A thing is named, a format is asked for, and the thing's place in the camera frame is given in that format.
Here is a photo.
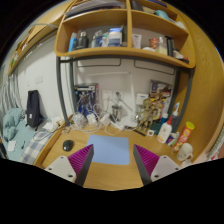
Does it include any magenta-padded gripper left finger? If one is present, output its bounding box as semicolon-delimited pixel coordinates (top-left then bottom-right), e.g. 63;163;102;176
44;143;95;187

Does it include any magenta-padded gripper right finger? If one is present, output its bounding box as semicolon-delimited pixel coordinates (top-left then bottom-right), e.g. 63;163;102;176
133;143;183;186

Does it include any black computer mouse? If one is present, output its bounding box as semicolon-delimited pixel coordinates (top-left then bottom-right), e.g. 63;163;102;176
62;139;74;152

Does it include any light blue mouse pad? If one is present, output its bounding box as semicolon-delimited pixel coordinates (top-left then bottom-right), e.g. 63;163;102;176
86;134;131;166

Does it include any white mug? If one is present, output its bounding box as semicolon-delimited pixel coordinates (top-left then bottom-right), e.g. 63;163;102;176
176;142;194;163

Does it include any blue plaid quilt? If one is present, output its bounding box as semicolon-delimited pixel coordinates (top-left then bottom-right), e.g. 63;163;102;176
19;131;54;165

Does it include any white red-capped lotion bottle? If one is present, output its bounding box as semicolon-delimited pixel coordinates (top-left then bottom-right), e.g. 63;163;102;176
156;115;174;144

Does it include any yellow red snack canister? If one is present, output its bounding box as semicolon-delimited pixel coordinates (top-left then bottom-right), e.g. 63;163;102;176
172;121;196;153

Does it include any white tissue box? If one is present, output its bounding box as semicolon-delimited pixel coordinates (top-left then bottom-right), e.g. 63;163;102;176
42;120;60;133

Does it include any clear domed plastic container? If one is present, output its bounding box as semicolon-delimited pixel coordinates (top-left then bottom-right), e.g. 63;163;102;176
71;112;88;129

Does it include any white desk lamp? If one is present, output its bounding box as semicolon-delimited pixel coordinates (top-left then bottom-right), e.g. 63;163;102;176
113;90;139;129

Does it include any white charger block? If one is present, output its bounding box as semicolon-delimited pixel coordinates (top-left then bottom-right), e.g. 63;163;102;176
86;114;98;126

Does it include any white power strip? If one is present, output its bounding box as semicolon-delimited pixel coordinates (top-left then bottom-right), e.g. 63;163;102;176
99;114;126;132

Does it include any black hanging bag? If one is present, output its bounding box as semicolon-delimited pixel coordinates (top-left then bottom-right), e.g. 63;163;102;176
25;89;44;129

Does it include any teal blanket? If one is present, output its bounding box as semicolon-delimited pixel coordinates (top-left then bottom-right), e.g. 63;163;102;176
1;107;26;141

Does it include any white carton box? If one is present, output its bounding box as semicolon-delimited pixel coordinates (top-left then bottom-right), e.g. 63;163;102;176
135;92;149;106

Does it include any metal cup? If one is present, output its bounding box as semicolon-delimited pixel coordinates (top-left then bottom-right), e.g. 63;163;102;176
111;104;123;123

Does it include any robot model kit box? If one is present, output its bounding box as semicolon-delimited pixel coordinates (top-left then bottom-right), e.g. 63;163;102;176
73;83;100;116

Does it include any wooden shelf unit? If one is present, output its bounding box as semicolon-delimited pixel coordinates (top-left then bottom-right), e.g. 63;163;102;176
54;0;197;69

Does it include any white cable tangle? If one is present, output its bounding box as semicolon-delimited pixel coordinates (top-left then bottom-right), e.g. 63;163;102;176
70;103;126;136

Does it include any grey metal frame post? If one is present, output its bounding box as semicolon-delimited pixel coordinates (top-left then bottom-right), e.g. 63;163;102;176
55;55;71;127

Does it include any white wall socket panel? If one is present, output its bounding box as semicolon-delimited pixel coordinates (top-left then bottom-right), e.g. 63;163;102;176
101;89;125;103

